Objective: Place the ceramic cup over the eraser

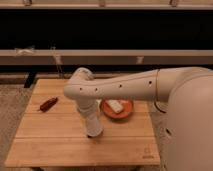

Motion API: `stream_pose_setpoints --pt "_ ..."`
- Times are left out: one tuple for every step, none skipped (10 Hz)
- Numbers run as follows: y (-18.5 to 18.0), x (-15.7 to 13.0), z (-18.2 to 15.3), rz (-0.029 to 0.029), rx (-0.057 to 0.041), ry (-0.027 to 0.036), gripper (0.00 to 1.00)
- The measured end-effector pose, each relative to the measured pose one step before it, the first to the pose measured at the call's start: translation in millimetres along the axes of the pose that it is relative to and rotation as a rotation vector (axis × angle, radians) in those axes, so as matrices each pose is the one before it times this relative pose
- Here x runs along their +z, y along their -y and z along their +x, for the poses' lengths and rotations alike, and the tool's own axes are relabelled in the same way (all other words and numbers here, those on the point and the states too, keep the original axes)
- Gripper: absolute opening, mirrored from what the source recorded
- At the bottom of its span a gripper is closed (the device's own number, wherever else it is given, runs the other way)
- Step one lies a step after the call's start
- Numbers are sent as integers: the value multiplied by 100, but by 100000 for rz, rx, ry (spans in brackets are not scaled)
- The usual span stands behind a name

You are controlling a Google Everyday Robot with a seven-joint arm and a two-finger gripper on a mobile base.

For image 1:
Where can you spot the wooden table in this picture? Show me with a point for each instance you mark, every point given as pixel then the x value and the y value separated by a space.
pixel 57 137

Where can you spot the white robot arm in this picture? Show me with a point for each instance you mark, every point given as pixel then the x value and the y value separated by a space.
pixel 188 91

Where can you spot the orange plate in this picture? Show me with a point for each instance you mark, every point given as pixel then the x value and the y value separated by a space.
pixel 127 111

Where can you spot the white block on plate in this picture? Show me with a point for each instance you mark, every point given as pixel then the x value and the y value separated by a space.
pixel 115 106

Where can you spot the long wooden bench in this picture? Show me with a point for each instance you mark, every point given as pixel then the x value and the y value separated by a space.
pixel 105 57

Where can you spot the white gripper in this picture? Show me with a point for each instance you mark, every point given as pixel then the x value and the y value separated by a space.
pixel 86 107

